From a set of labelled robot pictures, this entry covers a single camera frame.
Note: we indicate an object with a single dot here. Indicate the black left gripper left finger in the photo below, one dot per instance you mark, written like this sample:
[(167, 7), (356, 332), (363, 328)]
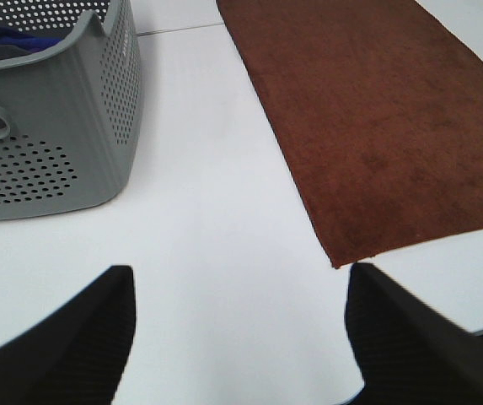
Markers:
[(76, 355)]

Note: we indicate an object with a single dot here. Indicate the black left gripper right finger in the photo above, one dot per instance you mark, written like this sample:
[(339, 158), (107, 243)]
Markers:
[(407, 352)]

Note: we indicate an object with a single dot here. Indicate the brown towel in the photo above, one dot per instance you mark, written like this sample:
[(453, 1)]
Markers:
[(378, 111)]

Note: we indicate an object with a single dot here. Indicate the grey perforated laundry basket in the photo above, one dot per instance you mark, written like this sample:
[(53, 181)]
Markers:
[(69, 115)]

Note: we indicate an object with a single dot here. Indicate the blue cloth in basket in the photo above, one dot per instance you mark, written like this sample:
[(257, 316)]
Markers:
[(16, 44)]

